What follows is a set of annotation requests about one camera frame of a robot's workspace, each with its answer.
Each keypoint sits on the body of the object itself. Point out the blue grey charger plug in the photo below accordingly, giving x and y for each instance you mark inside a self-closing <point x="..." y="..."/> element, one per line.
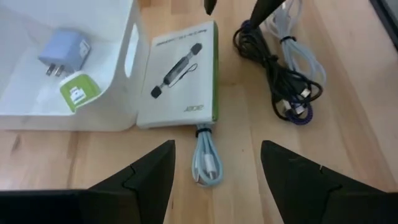
<point x="63" y="51"/>

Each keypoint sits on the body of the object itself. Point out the black aluminium table frame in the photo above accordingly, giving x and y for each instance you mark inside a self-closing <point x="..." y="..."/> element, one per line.
<point x="388" y="15"/>

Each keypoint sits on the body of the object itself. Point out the white plastic bin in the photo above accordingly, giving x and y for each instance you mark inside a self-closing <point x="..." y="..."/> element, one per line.
<point x="118" y="105"/>

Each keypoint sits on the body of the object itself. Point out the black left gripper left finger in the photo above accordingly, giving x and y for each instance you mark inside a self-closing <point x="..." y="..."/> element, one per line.
<point x="146" y="186"/>

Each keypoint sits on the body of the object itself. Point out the white Acer product box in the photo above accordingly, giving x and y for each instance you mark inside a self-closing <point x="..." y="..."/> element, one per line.
<point x="177" y="102"/>

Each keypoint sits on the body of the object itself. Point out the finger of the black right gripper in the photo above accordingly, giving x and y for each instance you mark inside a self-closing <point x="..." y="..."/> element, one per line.
<point x="210" y="6"/>
<point x="264" y="11"/>

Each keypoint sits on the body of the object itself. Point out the green white charger plug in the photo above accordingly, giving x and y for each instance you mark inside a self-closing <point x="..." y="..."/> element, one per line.
<point x="81" y="90"/>

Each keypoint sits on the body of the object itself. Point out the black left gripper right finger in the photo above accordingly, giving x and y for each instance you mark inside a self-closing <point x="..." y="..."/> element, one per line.
<point x="304" y="193"/>

